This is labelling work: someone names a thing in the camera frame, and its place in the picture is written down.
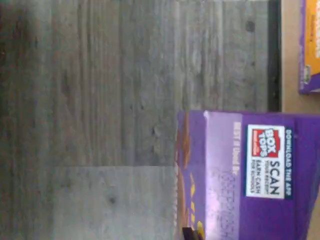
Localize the black metal shelf rack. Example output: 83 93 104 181
266 0 284 113

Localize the purple Annie's box yellow patch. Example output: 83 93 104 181
298 0 320 95

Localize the purple Annie's box brown patch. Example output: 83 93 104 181
173 109 320 240

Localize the wooden shelf board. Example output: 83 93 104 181
281 0 320 113

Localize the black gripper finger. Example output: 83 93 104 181
181 226 201 240

